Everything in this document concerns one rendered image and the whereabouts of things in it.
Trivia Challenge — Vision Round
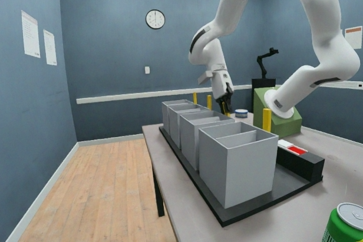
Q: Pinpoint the green drink can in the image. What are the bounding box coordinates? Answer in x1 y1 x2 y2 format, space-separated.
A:
321 203 363 242

